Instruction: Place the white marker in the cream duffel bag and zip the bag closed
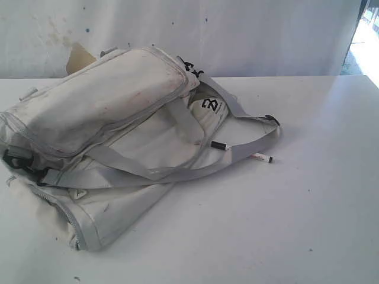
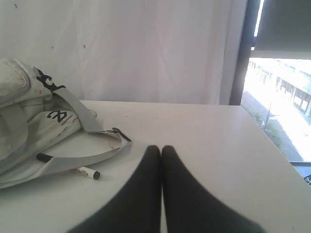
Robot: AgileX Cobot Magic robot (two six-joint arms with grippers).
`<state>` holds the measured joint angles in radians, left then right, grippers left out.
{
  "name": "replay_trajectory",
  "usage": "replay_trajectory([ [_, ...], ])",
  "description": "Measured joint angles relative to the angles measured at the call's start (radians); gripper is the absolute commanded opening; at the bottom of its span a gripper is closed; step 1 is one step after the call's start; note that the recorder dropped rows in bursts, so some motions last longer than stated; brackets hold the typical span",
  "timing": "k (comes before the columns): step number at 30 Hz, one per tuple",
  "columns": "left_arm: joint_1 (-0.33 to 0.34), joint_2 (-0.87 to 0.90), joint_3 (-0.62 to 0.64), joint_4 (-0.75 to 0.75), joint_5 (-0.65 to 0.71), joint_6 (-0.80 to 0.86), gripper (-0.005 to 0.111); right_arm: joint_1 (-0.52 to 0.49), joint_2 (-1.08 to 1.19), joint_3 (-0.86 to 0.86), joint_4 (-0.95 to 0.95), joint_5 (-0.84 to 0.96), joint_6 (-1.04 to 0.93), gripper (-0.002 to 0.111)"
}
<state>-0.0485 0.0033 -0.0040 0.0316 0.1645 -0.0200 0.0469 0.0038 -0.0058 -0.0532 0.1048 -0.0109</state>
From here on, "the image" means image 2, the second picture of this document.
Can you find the white marker black cap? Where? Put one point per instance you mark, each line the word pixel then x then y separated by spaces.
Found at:
pixel 84 171

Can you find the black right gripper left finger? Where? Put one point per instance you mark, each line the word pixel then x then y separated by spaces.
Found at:
pixel 136 208

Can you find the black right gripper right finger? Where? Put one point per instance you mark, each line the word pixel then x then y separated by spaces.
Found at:
pixel 190 208

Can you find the dark window frame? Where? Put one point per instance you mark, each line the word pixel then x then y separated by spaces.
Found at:
pixel 272 29

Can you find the white fabric backpack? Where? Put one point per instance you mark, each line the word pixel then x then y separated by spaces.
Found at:
pixel 35 115

